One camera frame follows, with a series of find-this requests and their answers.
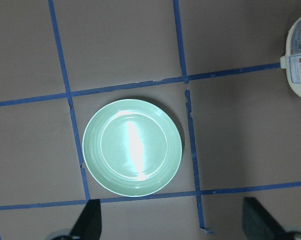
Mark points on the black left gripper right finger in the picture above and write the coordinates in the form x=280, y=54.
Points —
x=258, y=223

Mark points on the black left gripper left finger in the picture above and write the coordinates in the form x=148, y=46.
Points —
x=89, y=224

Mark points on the white rice cooker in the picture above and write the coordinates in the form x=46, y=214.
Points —
x=291, y=61

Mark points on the light green plate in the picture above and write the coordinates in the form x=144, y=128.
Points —
x=132, y=148

